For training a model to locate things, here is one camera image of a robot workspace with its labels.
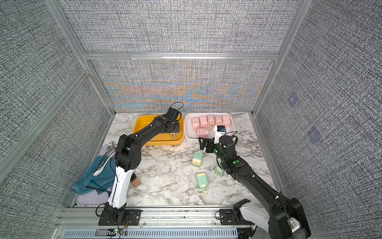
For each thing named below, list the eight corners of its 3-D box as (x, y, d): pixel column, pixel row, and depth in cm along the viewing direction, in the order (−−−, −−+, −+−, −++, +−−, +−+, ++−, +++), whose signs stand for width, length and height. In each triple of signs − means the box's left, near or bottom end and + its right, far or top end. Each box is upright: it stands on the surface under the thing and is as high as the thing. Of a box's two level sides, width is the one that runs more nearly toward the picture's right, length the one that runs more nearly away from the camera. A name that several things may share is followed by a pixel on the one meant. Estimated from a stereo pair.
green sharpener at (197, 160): (192, 167, 93) (192, 161, 87) (192, 157, 97) (192, 151, 91) (202, 167, 93) (203, 161, 87) (201, 157, 97) (202, 151, 91)
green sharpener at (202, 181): (197, 194, 83) (198, 190, 77) (197, 178, 88) (197, 173, 83) (207, 194, 83) (208, 190, 77) (206, 178, 88) (207, 173, 83)
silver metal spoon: (107, 152, 99) (104, 149, 97) (110, 144, 103) (108, 141, 101) (112, 152, 99) (110, 149, 97) (116, 144, 103) (114, 141, 101)
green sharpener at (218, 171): (214, 177, 89) (215, 172, 84) (213, 171, 91) (215, 166, 86) (222, 177, 89) (225, 172, 84) (222, 171, 91) (224, 166, 86)
